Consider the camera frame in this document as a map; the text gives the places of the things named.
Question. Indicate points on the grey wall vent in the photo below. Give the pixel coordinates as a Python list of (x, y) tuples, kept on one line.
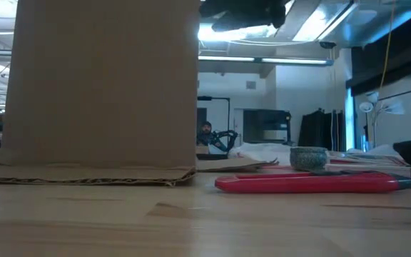
[(250, 85)]

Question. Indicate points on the red box cutter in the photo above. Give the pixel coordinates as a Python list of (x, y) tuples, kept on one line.
[(309, 182)]

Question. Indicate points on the black equipment cabinet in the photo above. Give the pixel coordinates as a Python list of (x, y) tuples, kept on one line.
[(266, 125)]

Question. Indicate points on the grey round disc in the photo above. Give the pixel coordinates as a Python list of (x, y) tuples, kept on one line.
[(309, 158)]

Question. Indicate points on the long ceiling light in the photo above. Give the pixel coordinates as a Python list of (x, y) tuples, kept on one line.
[(262, 59)]

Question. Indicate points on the black pole stand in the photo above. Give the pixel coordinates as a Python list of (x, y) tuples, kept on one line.
[(212, 98)]

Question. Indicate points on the black dome camera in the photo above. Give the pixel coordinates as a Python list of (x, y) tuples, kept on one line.
[(327, 45)]

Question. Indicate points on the brown cardboard box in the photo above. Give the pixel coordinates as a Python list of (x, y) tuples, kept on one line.
[(102, 89)]

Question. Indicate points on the person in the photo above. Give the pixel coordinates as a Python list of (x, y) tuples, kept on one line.
[(205, 133)]

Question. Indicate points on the pink white card packet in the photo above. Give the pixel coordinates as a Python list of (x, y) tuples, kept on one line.
[(387, 171)]

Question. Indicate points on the silver ceiling duct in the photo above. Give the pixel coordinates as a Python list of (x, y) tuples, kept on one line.
[(369, 21)]

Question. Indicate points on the black wall panel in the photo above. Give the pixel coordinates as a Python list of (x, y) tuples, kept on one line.
[(405, 53)]

